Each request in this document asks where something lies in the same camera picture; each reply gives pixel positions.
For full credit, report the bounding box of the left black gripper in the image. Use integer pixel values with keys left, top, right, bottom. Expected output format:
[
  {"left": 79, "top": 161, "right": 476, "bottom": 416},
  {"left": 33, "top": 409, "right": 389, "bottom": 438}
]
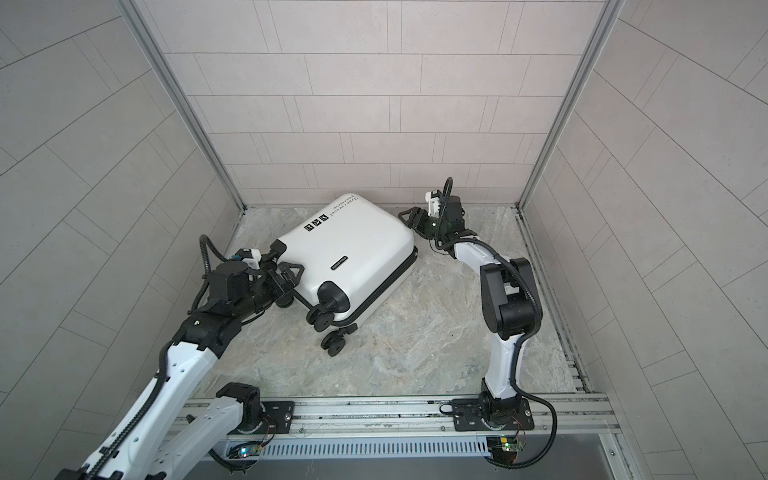
[{"left": 231, "top": 263, "right": 306, "bottom": 323}]

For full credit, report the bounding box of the black suitcase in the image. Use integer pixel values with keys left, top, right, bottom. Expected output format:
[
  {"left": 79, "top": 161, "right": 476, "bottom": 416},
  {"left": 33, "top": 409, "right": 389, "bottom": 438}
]
[{"left": 270, "top": 193, "right": 418, "bottom": 357}]

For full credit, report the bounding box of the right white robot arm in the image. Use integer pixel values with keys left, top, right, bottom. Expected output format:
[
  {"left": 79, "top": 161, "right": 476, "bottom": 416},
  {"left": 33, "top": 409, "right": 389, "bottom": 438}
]
[{"left": 397, "top": 190, "right": 543, "bottom": 429}]

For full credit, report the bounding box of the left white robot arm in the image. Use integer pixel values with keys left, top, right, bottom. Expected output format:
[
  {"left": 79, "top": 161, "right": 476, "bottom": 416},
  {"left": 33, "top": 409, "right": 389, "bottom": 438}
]
[{"left": 57, "top": 236, "right": 304, "bottom": 479}]

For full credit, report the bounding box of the left green circuit board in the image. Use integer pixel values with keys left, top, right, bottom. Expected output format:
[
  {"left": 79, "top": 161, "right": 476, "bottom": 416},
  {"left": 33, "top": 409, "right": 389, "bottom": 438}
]
[{"left": 228, "top": 442, "right": 263, "bottom": 459}]

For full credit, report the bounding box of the green circuit board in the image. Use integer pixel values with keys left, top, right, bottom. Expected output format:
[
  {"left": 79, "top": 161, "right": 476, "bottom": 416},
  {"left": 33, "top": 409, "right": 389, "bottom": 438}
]
[
  {"left": 486, "top": 436, "right": 526, "bottom": 465},
  {"left": 228, "top": 442, "right": 263, "bottom": 459}
]

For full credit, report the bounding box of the right green circuit board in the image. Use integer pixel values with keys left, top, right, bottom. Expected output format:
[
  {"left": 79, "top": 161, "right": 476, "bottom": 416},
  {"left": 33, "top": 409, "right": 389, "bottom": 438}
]
[{"left": 486, "top": 436, "right": 526, "bottom": 465}]

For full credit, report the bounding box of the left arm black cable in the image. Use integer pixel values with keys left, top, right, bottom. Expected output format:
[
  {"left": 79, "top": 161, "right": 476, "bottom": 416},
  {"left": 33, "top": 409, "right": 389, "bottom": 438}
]
[{"left": 83, "top": 233, "right": 265, "bottom": 480}]

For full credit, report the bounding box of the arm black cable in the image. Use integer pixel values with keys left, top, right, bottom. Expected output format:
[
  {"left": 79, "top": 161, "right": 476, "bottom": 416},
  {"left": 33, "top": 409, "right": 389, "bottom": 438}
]
[
  {"left": 83, "top": 233, "right": 265, "bottom": 480},
  {"left": 433, "top": 176, "right": 559, "bottom": 470}
]

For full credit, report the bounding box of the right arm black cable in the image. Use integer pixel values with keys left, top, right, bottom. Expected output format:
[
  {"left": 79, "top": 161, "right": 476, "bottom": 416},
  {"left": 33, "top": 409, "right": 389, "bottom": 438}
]
[{"left": 433, "top": 176, "right": 559, "bottom": 470}]

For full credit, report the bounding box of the aluminium mounting rail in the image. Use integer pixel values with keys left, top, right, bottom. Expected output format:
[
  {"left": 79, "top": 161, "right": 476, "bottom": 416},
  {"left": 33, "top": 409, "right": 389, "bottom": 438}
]
[{"left": 116, "top": 392, "right": 622, "bottom": 442}]

